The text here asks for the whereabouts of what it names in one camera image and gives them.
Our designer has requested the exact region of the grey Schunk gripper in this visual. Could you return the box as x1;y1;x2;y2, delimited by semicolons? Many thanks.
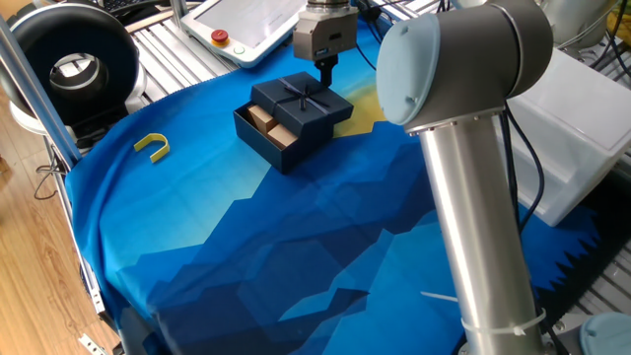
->
293;9;360;88

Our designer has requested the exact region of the dark blue ribboned box lid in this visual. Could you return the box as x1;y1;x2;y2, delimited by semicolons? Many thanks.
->
249;71;355;144

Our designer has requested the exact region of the small kraft brown box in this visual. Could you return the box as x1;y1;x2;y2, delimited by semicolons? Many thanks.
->
267;122;300;151
245;104;279;135

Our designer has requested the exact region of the dark blue gift box base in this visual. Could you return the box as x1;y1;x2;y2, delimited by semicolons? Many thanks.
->
233;102;336;175

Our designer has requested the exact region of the white teach pendant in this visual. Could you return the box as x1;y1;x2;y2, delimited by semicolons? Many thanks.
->
179;0;307;69

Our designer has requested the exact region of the blue mountain print cloth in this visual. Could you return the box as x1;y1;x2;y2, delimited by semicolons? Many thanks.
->
63;14;602;355

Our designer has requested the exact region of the yellow U-shaped plastic piece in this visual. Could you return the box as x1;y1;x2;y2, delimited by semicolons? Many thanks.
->
133;132;172;165

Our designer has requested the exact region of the black keyboard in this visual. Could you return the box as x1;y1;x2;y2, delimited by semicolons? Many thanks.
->
101;0;167;14

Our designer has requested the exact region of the white zip tie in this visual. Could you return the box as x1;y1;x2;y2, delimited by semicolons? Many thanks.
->
420;290;547;337

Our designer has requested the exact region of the white plastic drawer unit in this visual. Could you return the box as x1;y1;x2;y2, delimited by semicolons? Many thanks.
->
502;46;631;228

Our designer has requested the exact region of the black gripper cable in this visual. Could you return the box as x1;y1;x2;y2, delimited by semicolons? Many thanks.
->
352;0;395;71

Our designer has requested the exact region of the dark cable along arm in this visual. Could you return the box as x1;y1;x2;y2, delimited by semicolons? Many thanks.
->
500;106;546;236

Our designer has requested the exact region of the black ring light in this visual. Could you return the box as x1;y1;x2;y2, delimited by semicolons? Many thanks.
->
0;2;148;137

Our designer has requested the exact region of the aluminium frame post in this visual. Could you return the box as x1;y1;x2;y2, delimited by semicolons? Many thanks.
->
0;14;83;172

